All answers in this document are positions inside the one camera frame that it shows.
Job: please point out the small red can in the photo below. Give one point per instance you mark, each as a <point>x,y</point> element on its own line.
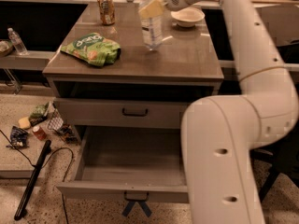
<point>39,133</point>

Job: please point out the green snack bag on floor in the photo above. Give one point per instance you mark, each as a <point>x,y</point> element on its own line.
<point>39,114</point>

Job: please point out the small water bottle on shelf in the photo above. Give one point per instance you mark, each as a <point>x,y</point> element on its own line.
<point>17,42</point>

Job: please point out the black office chair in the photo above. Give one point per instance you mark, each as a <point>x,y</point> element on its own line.
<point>283,157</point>

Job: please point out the white bowl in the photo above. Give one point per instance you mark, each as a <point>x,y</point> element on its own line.
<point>188,17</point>

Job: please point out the orange soda can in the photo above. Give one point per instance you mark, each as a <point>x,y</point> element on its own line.
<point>107,11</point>

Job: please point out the green chip bag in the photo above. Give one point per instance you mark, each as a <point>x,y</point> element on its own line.
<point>94,49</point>

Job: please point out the open lower grey drawer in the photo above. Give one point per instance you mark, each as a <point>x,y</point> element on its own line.
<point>133,164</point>

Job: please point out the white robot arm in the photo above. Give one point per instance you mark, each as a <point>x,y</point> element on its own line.
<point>218,132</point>

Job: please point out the dark snack packet by basket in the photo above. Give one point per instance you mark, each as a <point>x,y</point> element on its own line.
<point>66,134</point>

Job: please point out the black bar on floor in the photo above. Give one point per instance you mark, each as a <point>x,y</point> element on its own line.
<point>21,210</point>

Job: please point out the dark blue snack bag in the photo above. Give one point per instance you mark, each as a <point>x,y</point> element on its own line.
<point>18,137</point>

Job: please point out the yellow sponge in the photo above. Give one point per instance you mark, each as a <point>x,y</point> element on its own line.
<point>24,123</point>

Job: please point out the wire mesh basket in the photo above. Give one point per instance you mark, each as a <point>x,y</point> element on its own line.
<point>56,122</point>

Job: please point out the clear plastic water bottle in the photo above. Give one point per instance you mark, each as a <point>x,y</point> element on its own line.
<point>152,31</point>

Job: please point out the grey drawer cabinet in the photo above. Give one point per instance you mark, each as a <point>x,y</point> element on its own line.
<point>183,69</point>

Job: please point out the closed upper grey drawer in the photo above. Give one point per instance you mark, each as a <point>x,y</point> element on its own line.
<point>139,114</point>

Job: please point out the bowl on left shelf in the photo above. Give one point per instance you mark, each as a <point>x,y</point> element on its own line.
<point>5,48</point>

